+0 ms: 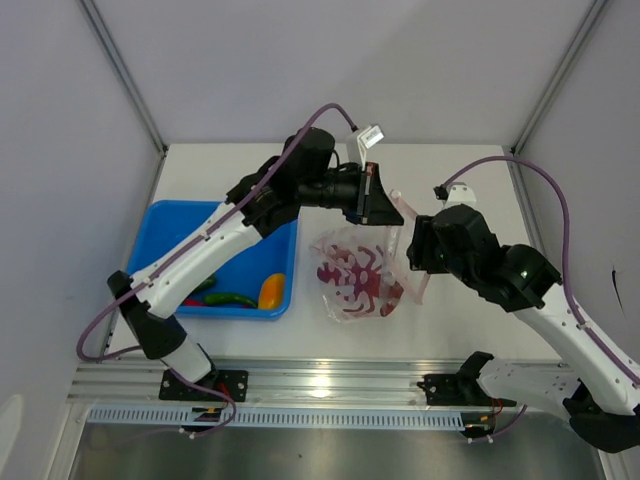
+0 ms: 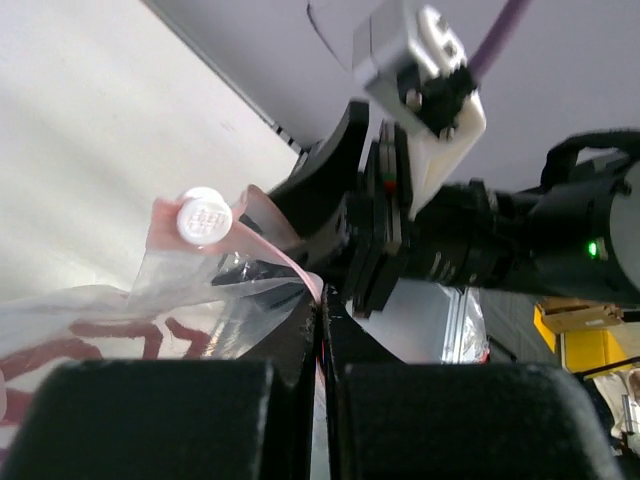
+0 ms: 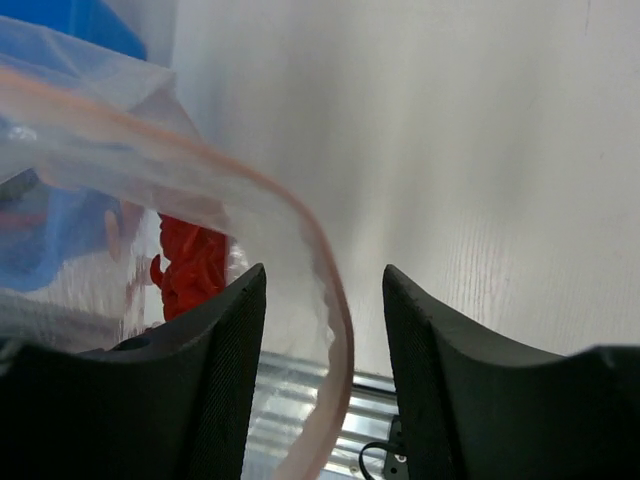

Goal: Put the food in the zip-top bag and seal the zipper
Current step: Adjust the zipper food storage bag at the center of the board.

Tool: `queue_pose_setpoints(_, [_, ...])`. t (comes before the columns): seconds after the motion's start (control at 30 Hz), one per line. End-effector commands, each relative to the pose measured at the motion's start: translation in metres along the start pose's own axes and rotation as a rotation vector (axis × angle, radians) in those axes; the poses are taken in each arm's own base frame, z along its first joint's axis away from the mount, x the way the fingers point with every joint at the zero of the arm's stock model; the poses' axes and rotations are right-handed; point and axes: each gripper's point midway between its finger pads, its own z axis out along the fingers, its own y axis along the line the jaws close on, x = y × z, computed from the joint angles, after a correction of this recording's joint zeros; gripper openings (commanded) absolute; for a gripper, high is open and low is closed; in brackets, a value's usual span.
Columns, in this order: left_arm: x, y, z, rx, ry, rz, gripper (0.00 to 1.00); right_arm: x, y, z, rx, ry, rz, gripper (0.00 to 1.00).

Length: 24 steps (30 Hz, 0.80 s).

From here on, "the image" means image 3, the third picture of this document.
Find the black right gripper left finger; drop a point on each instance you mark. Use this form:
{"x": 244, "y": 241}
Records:
{"x": 172, "y": 403}

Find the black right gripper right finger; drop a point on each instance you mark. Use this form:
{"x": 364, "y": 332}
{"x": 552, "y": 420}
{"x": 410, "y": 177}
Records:
{"x": 474, "y": 404}

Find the red toy lobster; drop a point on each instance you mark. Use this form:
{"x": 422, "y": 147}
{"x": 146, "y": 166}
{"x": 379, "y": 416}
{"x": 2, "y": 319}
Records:
{"x": 191, "y": 268}

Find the clear pink zip top bag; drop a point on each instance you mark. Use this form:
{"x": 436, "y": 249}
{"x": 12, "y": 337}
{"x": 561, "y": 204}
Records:
{"x": 146, "y": 153}

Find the blue plastic bin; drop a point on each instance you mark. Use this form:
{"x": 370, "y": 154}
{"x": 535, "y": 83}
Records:
{"x": 47, "y": 216}

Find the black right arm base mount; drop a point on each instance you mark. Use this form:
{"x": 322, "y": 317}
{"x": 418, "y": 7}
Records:
{"x": 395, "y": 461}

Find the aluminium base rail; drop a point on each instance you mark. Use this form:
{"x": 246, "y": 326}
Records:
{"x": 307, "y": 424}

